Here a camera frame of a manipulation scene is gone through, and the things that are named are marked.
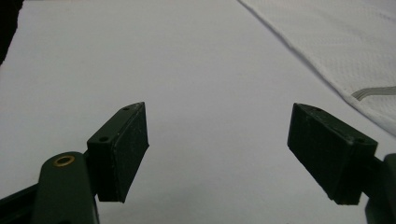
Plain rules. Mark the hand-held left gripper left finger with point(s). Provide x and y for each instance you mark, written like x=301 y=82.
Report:
x=116 y=152

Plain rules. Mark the white textured cloth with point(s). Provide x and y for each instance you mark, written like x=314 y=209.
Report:
x=342 y=40

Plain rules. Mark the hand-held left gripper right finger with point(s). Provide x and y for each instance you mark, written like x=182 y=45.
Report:
x=327 y=149

